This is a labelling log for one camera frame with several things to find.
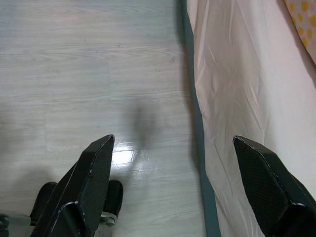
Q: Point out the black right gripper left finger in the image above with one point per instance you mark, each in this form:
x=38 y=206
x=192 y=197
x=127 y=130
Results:
x=81 y=192

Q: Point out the teal upholstered bed frame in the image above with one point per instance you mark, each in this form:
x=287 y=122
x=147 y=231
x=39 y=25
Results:
x=197 y=121

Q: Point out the white sheeted mattress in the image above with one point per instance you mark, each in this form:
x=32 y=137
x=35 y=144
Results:
x=247 y=74

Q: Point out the pink pillow with coloured dots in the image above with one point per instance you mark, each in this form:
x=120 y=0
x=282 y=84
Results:
x=306 y=19

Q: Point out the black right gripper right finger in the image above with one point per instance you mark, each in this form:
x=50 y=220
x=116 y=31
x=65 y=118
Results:
x=276 y=192

